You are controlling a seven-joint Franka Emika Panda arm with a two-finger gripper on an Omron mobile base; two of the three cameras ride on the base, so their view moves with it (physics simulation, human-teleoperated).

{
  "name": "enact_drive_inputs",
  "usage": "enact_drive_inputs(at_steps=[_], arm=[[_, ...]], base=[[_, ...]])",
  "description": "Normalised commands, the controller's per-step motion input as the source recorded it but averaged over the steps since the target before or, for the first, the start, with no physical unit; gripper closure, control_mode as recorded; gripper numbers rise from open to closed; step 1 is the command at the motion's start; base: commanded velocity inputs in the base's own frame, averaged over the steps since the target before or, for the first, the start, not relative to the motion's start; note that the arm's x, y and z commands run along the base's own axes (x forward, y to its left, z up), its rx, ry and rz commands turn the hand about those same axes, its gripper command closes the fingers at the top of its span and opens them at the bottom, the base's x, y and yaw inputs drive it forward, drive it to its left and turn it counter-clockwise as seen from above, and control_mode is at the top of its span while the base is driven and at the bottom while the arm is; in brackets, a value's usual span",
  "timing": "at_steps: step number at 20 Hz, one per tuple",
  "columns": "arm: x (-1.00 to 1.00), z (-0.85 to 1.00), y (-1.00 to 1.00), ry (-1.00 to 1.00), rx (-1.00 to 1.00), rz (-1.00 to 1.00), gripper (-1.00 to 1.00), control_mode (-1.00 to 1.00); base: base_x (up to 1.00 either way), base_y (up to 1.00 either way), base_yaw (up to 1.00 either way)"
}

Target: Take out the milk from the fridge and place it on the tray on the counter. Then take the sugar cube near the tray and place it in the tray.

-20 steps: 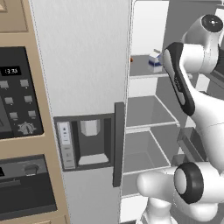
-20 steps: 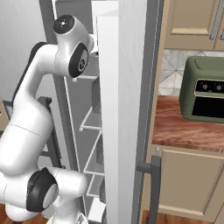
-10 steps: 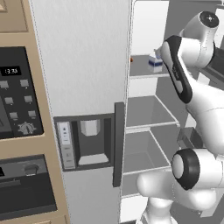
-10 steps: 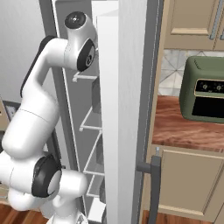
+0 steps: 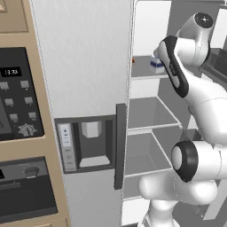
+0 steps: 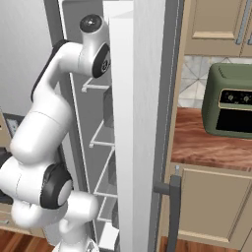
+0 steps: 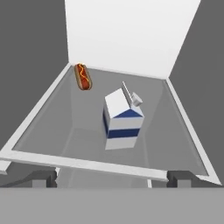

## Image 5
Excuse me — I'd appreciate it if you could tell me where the beige cupboard door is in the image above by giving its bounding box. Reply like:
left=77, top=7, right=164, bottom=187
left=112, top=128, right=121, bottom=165
left=0, top=0, right=31, bottom=34

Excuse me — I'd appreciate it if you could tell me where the glass fridge shelf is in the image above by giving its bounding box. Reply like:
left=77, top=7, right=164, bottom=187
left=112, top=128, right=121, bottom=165
left=123, top=131, right=176, bottom=179
left=130, top=55, right=170, bottom=81
left=127, top=96, right=184, bottom=133

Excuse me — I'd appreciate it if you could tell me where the white and blue milk carton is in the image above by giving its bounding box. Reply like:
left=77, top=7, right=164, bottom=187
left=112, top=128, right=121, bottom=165
left=150, top=49, right=168, bottom=74

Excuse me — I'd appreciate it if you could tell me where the silver fridge door with dispenser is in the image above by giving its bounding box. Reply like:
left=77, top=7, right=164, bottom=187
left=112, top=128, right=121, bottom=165
left=29, top=0, right=135, bottom=227

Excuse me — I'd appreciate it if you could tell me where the beige cabinet housing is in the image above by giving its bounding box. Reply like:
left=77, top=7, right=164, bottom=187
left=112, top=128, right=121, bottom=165
left=0, top=0, right=73, bottom=227

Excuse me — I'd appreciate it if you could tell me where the dark grey fridge door handle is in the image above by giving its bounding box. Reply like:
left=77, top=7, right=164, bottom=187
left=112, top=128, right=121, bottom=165
left=113, top=103, right=128, bottom=191

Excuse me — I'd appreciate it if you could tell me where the black oven with knob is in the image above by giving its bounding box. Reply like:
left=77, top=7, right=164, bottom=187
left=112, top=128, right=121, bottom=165
left=0, top=156, right=59, bottom=224

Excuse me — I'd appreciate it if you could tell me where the black oven with display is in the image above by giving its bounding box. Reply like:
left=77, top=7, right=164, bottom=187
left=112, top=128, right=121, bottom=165
left=0, top=46, right=45, bottom=143

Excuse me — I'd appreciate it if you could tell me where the white fridge body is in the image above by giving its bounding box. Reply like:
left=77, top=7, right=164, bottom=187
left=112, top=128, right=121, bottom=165
left=120, top=0, right=227, bottom=227

